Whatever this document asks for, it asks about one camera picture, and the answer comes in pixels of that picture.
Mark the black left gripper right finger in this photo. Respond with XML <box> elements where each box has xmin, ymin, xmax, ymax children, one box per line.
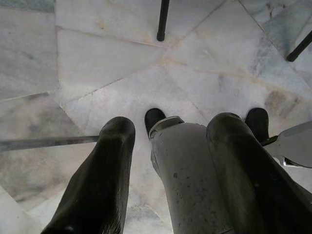
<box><xmin>206</xmin><ymin>112</ymin><xmax>312</xmax><ymax>234</ymax></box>

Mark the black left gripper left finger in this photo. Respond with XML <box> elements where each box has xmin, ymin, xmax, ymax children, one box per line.
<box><xmin>40</xmin><ymin>116</ymin><xmax>136</xmax><ymax>234</ymax></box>

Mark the silver robot left leg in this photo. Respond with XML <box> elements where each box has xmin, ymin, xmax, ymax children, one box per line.
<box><xmin>149</xmin><ymin>116</ymin><xmax>234</xmax><ymax>234</ymax></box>

